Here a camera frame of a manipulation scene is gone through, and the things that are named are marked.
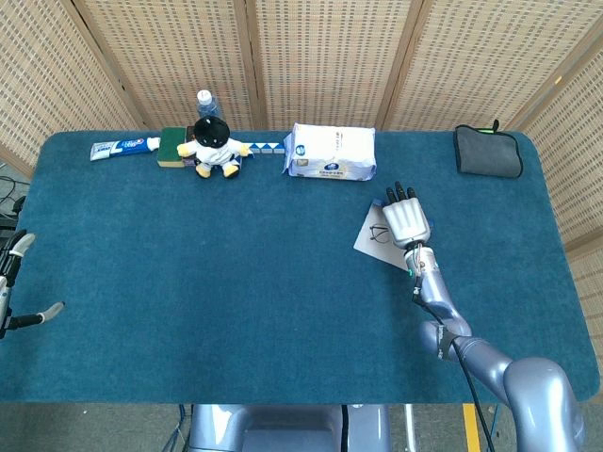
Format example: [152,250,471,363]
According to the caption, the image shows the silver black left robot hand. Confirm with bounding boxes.
[0,230,66,340]

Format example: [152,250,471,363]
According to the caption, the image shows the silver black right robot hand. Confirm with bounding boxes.
[380,180,434,249]

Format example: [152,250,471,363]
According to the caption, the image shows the black eyeglasses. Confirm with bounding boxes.
[368,224,395,245]

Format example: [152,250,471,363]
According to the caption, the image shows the blue folding glasses case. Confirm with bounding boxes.
[352,198,435,272]

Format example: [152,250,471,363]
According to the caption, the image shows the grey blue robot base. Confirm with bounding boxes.
[187,403,392,452]

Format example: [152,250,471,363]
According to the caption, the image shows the white blue tissue pack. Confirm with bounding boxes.
[281,122,378,184]

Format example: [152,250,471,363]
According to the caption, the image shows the folded grey cloth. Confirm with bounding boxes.
[453,120,525,180]

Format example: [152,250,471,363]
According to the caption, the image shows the blue white toothpaste tube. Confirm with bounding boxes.
[89,136,164,163]

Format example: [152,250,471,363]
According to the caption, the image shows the blue white snake puzzle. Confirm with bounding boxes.
[239,139,287,158]

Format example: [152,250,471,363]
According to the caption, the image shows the blue carpet table mat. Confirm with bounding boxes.
[0,130,602,406]

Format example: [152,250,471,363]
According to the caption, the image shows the green yellow sponge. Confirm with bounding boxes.
[156,126,189,170]

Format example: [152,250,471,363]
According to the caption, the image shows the black headed plush doll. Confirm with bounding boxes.
[176,115,251,180]

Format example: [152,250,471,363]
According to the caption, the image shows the grey metal table leg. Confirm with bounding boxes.
[403,403,418,452]

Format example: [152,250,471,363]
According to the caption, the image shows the dark brown small box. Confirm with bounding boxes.
[182,125,200,169]

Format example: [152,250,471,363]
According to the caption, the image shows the clear plastic water bottle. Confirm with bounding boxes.
[195,89,223,121]

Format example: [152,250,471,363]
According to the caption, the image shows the black floor cables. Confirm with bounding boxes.
[0,173,27,236]

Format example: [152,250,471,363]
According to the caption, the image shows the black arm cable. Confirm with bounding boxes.
[412,282,495,452]

